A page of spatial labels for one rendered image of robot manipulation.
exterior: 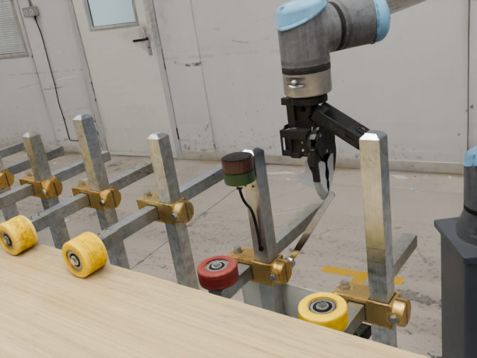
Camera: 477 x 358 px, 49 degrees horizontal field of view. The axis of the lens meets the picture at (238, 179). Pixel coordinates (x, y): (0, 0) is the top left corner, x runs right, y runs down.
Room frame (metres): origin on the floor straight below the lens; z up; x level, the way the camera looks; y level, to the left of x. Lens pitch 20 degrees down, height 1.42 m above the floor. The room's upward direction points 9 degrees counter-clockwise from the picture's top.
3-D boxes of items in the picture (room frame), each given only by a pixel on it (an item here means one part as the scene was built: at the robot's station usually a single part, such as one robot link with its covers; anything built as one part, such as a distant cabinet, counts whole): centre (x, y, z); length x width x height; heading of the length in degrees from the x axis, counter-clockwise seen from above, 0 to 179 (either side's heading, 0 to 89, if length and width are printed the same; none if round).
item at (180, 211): (1.15, 0.18, 0.95); 0.14 x 0.06 x 0.05; 51
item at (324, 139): (0.98, -0.15, 1.14); 0.09 x 0.08 x 0.12; 51
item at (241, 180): (0.94, 0.00, 1.08); 0.06 x 0.06 x 0.02
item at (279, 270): (0.99, -0.01, 0.85); 0.14 x 0.06 x 0.05; 51
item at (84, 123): (1.29, 0.36, 0.93); 0.04 x 0.04 x 0.48; 51
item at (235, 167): (0.94, 0.00, 1.10); 0.06 x 0.06 x 0.02
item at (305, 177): (0.97, -0.14, 1.03); 0.06 x 0.03 x 0.09; 51
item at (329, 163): (0.99, -0.16, 1.03); 0.06 x 0.03 x 0.09; 51
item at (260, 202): (0.98, -0.03, 0.87); 0.04 x 0.04 x 0.48; 51
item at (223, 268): (0.91, 0.07, 0.85); 0.08 x 0.08 x 0.11
